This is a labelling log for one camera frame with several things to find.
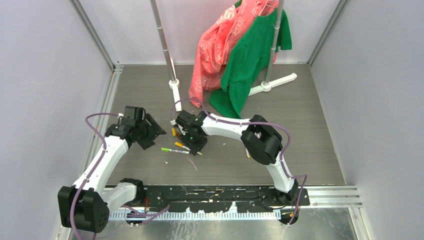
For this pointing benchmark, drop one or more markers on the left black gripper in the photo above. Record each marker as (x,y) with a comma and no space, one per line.
(151,122)

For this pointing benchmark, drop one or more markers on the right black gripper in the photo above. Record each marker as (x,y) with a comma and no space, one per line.
(193,147)

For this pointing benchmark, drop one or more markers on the orange capped marker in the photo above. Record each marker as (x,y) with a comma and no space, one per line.
(179,144)

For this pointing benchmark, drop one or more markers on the light green capped marker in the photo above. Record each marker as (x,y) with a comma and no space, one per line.
(164,149)

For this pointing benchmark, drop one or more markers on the yellow pen cap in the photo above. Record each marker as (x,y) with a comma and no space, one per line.
(174,132)

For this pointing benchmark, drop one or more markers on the yellow capped marker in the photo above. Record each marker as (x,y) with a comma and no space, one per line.
(247,153)

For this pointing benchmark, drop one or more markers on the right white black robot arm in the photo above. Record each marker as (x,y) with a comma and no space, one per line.
(258,136)

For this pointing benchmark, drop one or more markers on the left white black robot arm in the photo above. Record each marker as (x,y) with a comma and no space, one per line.
(86,204)

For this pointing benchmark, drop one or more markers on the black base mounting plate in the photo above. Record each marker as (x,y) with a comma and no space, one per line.
(217,198)

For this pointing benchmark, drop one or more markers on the left clothes rack pole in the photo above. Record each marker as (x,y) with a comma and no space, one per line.
(173,83)

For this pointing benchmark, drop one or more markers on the clothes rack pole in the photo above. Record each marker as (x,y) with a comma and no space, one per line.
(267,85)
(173,83)

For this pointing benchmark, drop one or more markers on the right clothes rack pole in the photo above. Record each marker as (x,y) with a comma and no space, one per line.
(267,85)

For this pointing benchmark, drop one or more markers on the pink patterned garment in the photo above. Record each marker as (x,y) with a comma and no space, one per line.
(216,43)

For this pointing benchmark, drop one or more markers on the green t-shirt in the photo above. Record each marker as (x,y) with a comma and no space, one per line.
(250,55)

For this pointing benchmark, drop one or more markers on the perforated metal rail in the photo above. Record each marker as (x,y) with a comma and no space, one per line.
(124,215)

